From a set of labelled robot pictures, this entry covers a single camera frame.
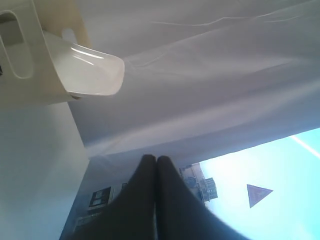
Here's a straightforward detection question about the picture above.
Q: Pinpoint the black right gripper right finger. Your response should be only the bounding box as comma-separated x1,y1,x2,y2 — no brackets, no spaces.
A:
155,156,246,240

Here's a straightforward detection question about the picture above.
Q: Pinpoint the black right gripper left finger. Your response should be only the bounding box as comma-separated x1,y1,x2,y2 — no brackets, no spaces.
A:
68,154,156,240

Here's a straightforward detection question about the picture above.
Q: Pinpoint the white square plate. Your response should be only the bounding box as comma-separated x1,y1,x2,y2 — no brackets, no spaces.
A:
44,32,125,98

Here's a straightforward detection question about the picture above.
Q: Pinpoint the white backdrop curtain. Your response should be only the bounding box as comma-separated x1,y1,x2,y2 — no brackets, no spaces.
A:
69,0,320,158

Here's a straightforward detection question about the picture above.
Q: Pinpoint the cream bin with square mark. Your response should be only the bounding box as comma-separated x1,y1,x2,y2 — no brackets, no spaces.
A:
0,0,91,109

